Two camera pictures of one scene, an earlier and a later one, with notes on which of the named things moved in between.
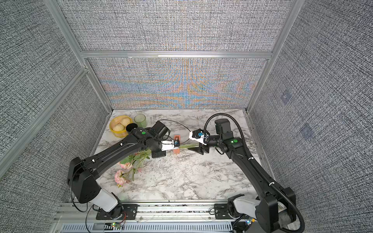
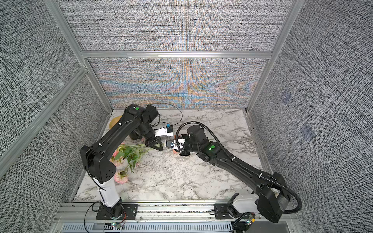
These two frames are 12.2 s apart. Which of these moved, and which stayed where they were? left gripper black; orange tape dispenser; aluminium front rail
Moved: left gripper black
Stayed: aluminium front rail; orange tape dispenser
